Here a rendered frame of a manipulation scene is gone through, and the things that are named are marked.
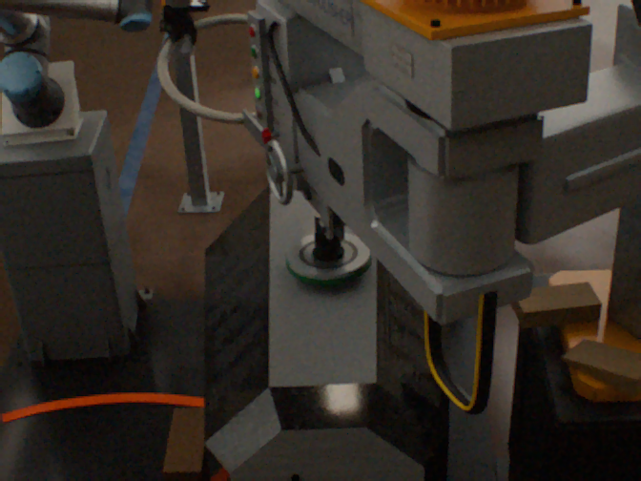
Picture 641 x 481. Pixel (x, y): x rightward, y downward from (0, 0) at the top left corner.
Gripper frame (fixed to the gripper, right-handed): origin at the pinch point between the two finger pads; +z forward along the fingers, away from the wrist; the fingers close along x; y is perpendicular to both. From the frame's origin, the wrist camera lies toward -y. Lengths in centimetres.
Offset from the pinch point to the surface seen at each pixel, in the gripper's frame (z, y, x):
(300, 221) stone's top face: 12, 22, 67
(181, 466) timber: 70, 81, 74
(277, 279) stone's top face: 3, 48, 78
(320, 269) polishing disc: -6, 44, 88
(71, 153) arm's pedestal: 36, 35, -20
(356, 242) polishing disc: -3, 29, 89
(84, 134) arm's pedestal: 41, 22, -28
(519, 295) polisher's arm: -61, 60, 139
